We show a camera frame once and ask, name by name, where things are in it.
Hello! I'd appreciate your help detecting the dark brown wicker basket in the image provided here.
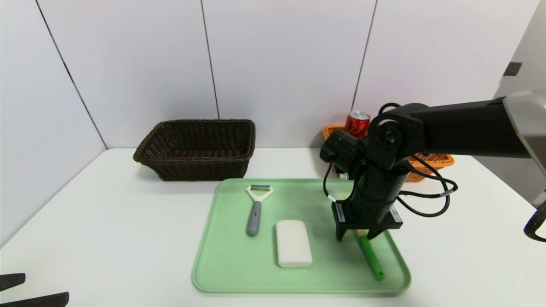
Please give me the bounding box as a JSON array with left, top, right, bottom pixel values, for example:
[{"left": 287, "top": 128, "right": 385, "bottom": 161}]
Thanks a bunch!
[{"left": 133, "top": 119, "right": 256, "bottom": 182}]

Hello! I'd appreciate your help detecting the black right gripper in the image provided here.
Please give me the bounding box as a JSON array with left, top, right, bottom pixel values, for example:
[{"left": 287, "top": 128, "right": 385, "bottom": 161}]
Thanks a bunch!
[{"left": 331, "top": 169, "right": 403, "bottom": 241}]

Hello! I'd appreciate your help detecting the light green plastic tray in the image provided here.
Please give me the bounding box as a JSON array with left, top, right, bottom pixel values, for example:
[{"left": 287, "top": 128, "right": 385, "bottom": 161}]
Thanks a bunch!
[{"left": 191, "top": 178, "right": 412, "bottom": 294}]

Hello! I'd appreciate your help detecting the thin black camera cable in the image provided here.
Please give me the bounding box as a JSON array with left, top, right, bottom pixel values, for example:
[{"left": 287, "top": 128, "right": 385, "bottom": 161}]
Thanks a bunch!
[{"left": 322, "top": 162, "right": 355, "bottom": 202}]

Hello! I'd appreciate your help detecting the red soda can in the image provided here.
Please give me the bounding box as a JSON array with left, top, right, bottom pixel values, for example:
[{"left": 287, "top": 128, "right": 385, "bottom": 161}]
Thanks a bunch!
[{"left": 344, "top": 110, "right": 371, "bottom": 138}]

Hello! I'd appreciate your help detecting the yellow pasta spoon green handle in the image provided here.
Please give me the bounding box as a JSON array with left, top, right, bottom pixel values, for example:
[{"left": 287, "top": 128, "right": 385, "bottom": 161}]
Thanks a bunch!
[{"left": 353, "top": 229, "right": 386, "bottom": 281}]

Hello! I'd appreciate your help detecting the white soap bar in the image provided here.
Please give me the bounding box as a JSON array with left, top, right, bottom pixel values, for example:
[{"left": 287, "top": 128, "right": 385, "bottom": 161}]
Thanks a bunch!
[{"left": 275, "top": 220, "right": 313, "bottom": 269}]

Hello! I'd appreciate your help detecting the orange wicker basket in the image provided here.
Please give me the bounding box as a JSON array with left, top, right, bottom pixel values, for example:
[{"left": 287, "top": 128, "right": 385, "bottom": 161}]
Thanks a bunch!
[{"left": 322, "top": 124, "right": 456, "bottom": 183}]

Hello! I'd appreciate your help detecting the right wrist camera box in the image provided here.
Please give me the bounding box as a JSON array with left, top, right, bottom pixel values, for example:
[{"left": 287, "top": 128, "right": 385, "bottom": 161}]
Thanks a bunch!
[{"left": 319, "top": 139, "right": 344, "bottom": 167}]

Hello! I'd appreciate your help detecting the thick black shoulder cable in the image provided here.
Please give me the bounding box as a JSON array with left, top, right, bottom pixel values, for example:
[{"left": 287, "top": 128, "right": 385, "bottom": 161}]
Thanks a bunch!
[{"left": 523, "top": 200, "right": 546, "bottom": 243}]

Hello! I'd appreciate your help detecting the white peeler with grey handle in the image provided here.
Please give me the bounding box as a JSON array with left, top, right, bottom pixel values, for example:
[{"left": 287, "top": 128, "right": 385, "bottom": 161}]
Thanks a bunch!
[{"left": 245, "top": 185, "right": 274, "bottom": 237}]

